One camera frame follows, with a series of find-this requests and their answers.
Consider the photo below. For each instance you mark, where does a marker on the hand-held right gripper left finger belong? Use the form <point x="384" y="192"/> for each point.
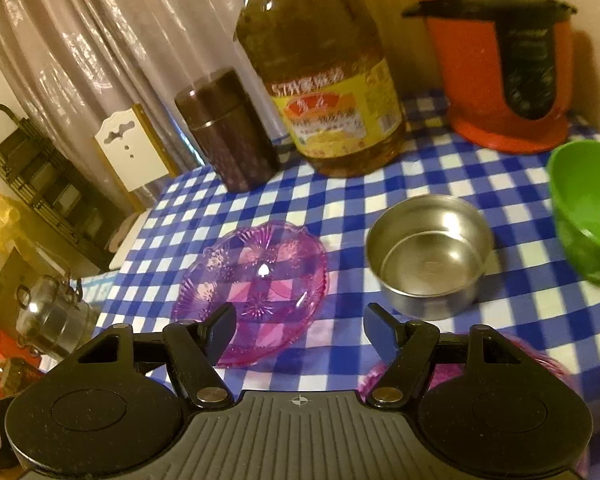
<point x="223" y="324"/>

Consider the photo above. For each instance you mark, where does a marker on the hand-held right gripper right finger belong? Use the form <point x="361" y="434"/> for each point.
<point x="379" y="331"/>

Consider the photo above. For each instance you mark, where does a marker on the pink glass plate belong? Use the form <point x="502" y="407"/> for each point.
<point x="540" y="360"/>
<point x="260" y="285"/>

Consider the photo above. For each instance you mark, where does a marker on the stainless steel bowl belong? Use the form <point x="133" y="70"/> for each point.
<point x="427" y="260"/>

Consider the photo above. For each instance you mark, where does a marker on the green plastic bowl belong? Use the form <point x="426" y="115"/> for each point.
<point x="587" y="210"/>

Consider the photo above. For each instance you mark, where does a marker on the blue white checkered tablecloth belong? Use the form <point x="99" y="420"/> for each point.
<point x="330" y="200"/>

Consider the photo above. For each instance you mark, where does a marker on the glass jar with clasp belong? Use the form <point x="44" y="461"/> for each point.
<point x="55" y="317"/>

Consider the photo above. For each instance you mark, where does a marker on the white wooden chair back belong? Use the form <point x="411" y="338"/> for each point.
<point x="130" y="155"/>

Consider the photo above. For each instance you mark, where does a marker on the brown cylindrical canister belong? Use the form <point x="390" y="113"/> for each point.
<point x="227" y="130"/>

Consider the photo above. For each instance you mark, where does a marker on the red printed box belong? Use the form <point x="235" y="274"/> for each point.
<point x="5" y="365"/>

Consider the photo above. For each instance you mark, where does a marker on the brown cardboard box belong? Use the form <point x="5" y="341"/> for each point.
<point x="2" y="285"/>

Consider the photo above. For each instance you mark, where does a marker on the yellow plastic bag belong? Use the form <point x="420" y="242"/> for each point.
<point x="0" y="217"/>

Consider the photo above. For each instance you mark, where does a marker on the large cooking oil bottle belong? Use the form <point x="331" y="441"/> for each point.
<point x="315" y="70"/>

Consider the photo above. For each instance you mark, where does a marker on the orange electric rice cooker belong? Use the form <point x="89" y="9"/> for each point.
<point x="500" y="55"/>

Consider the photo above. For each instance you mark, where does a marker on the translucent plastic curtain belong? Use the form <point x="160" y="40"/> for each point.
<point x="80" y="35"/>

